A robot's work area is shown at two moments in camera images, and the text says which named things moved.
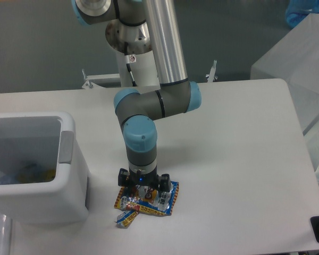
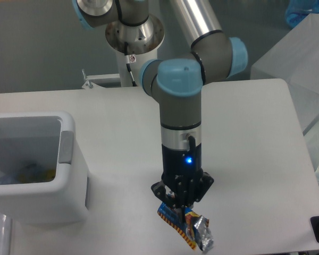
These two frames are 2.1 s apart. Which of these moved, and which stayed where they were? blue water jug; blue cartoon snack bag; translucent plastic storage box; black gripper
Moved: blue cartoon snack bag; black gripper
Stayed: translucent plastic storage box; blue water jug
